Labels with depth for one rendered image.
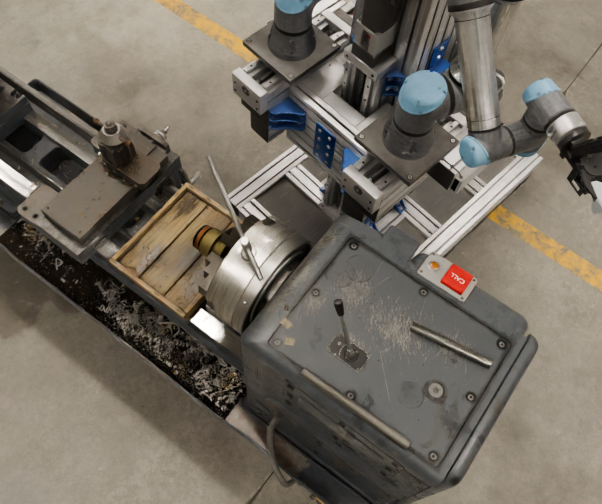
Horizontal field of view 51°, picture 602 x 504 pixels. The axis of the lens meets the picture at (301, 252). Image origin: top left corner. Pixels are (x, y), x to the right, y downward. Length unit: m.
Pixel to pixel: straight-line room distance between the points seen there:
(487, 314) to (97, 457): 1.74
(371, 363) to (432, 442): 0.22
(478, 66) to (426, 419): 0.78
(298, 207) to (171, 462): 1.20
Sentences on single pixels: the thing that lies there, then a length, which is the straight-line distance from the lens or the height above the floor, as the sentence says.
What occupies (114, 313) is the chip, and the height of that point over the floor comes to 0.58.
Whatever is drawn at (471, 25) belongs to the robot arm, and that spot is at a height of 1.69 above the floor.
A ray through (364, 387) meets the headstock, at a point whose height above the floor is 1.26.
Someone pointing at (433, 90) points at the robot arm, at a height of 1.39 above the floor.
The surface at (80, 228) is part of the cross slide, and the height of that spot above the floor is 0.97.
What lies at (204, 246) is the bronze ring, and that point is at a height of 1.11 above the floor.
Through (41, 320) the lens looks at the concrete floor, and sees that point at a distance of 2.99.
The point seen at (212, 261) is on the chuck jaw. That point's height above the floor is 1.11.
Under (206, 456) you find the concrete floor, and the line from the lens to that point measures 2.69.
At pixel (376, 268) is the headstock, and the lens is 1.56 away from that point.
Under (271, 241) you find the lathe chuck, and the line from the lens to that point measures 1.60.
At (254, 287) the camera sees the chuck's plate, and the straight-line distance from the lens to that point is 1.56.
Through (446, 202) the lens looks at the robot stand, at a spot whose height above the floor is 0.21.
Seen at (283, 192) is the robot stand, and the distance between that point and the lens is 2.87.
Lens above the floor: 2.65
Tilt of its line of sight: 64 degrees down
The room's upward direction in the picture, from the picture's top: 6 degrees clockwise
